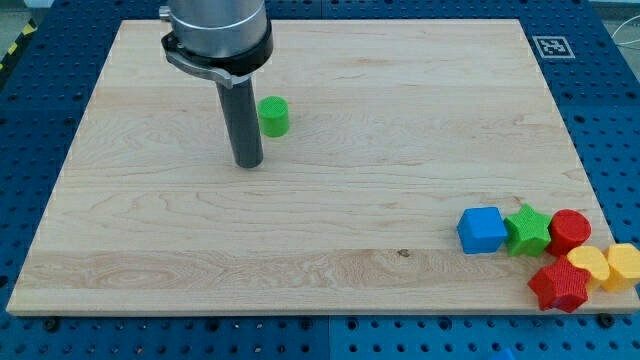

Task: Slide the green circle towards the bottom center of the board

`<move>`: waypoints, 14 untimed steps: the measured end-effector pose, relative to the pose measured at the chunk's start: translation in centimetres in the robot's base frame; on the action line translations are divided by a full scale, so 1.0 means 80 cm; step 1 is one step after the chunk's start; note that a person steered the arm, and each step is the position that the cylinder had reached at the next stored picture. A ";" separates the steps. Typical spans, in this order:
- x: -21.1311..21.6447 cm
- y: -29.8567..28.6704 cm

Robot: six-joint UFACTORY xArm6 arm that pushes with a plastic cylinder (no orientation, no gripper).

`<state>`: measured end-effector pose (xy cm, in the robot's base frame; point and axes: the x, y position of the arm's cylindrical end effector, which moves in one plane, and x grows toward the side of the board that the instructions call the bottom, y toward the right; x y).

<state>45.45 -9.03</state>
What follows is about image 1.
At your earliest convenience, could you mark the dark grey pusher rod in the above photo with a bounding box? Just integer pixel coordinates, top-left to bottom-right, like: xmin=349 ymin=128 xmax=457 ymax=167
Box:
xmin=216 ymin=78 xmax=263 ymax=169

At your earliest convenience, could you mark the green cylinder block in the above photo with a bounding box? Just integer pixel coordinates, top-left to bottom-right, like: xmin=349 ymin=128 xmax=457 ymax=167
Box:
xmin=257 ymin=96 xmax=290 ymax=137

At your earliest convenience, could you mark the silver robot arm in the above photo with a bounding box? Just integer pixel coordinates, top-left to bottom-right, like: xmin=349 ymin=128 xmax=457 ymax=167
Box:
xmin=159 ymin=0 xmax=274 ymax=168

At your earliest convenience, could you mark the wooden board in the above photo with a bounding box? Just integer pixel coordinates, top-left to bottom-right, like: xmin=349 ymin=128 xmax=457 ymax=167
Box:
xmin=7 ymin=19 xmax=613 ymax=317

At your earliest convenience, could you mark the blue cube block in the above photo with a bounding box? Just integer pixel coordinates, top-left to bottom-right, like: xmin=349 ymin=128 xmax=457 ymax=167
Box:
xmin=456 ymin=207 xmax=508 ymax=254

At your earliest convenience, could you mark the white fiducial marker tag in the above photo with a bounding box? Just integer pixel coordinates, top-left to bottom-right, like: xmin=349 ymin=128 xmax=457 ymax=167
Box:
xmin=532 ymin=35 xmax=575 ymax=59

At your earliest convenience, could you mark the green star block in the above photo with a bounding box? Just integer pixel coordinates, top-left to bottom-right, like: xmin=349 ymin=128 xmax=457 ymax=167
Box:
xmin=504 ymin=204 xmax=552 ymax=257

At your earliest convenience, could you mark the red cylinder block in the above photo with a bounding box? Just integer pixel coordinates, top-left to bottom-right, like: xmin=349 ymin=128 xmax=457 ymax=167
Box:
xmin=546 ymin=209 xmax=592 ymax=256

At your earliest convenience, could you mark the red star block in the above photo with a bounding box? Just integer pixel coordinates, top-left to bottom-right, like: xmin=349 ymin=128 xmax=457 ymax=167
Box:
xmin=527 ymin=255 xmax=591 ymax=313

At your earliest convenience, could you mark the yellow rounded block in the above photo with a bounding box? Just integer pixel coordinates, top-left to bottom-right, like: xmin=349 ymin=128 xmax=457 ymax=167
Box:
xmin=567 ymin=245 xmax=610 ymax=293

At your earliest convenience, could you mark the yellow hexagon block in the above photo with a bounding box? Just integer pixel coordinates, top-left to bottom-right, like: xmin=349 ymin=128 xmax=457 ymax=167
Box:
xmin=602 ymin=243 xmax=639 ymax=292

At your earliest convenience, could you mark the white cable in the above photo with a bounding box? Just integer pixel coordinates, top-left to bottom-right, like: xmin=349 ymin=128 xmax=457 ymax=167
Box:
xmin=610 ymin=13 xmax=640 ymax=51

